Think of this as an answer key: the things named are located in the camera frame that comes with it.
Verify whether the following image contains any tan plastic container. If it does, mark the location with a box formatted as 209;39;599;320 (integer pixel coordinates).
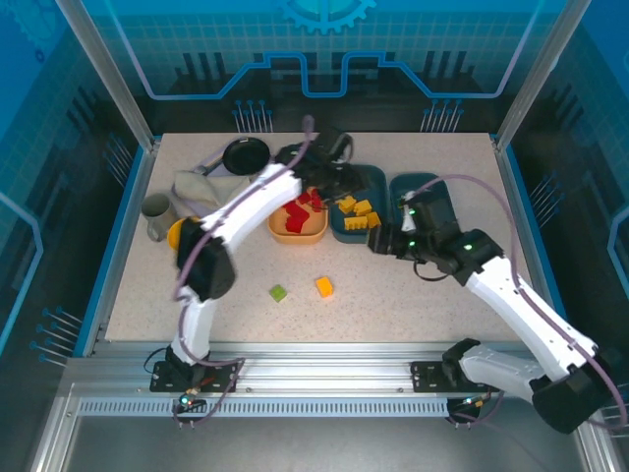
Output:
267;184;329;246

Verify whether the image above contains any yellow bowl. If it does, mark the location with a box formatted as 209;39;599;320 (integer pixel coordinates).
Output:
166;215;200;252

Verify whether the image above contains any teal plastic container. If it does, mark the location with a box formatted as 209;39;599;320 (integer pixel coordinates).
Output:
388;171;446;237
329;164;388;246

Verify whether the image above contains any aluminium frame post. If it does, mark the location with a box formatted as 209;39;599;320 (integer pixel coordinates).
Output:
493;0;579;151
54;0;161;151

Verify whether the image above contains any purple-grey left arm cable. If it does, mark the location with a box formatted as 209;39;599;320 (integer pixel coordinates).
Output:
171;115;315;429

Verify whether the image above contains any pale folded cloth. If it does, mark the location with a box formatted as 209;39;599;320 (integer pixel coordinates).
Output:
171;169;253;217

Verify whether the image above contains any aluminium front rail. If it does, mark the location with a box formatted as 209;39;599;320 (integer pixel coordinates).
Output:
63;338;542;394

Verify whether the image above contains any grey mug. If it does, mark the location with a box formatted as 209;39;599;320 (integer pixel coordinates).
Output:
141;193;176;242

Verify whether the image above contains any blue table edge strip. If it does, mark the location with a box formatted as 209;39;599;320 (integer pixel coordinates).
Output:
72;145;148;358
504;145;571;316

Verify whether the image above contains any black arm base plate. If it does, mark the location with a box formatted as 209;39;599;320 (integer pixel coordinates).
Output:
410;358;492;394
149;358;245;394

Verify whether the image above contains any slotted aluminium cable duct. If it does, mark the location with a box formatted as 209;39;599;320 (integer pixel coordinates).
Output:
78;398;451;419

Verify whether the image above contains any purple-grey right arm cable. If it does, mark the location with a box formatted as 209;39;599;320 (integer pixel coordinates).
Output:
402;174;629;434

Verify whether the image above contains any purple-grey arm cable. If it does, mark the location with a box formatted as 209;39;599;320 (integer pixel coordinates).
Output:
171;115;315;429
402;174;629;434

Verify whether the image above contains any black frying pan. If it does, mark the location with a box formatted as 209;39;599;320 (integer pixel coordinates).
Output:
194;137;271;177

